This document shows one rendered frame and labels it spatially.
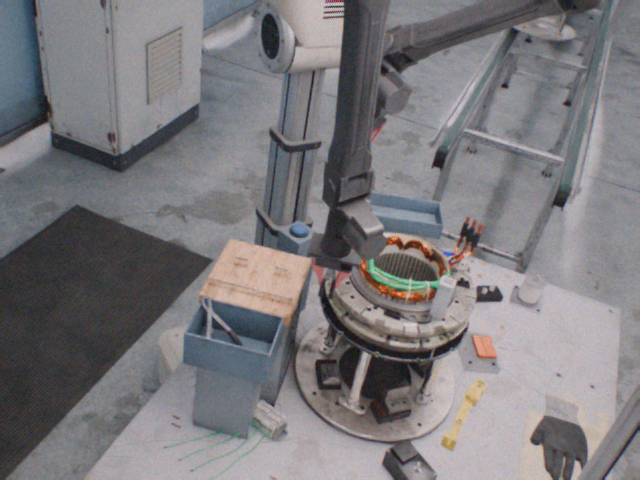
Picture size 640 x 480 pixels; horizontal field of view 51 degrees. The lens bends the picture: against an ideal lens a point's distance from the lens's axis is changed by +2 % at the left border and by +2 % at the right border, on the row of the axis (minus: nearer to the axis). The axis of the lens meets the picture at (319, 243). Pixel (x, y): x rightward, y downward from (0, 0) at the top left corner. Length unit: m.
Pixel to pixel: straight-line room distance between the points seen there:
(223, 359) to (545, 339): 0.96
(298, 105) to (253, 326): 0.56
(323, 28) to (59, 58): 2.25
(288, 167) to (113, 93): 1.88
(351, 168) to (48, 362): 1.81
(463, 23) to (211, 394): 0.88
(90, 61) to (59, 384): 1.59
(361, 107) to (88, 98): 2.64
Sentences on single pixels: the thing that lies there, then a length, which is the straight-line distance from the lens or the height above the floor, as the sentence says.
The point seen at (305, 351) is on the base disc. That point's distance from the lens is 1.63.
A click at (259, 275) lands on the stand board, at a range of 1.41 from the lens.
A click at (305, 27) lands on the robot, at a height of 1.48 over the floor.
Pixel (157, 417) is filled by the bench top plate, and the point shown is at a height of 0.78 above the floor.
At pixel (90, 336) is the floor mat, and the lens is 2.75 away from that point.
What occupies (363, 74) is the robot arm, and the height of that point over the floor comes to 1.60.
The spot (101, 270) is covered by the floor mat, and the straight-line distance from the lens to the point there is 3.03.
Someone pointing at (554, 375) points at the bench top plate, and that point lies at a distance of 1.83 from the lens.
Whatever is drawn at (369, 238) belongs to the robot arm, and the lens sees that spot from 1.12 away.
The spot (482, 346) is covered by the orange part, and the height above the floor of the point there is 0.80.
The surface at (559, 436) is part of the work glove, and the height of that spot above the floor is 0.80.
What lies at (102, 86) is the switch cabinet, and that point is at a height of 0.47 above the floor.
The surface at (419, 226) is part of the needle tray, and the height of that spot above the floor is 1.05.
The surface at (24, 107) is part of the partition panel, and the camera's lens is 3.81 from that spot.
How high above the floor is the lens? 1.98
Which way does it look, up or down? 37 degrees down
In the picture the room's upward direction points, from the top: 11 degrees clockwise
